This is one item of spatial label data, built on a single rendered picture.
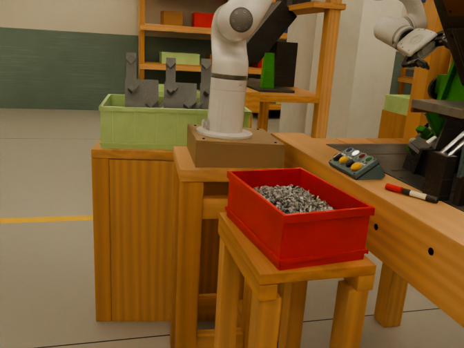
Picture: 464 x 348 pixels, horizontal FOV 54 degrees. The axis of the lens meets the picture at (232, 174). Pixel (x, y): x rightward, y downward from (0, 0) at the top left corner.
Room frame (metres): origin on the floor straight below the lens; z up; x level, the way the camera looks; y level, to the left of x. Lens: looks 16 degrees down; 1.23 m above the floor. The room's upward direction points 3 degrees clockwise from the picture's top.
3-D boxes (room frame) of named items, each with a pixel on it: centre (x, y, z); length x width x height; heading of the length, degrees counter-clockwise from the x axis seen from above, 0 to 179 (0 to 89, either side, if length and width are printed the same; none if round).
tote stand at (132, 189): (2.06, 0.26, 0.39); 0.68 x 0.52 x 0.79; 96
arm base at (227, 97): (1.52, 0.03, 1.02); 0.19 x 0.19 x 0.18
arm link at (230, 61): (1.56, 0.03, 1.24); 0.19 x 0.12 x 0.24; 12
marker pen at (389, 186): (1.05, -0.43, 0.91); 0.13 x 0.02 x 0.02; 43
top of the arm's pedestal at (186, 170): (1.52, 0.03, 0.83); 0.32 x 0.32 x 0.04; 12
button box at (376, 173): (1.24, -0.35, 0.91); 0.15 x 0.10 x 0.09; 16
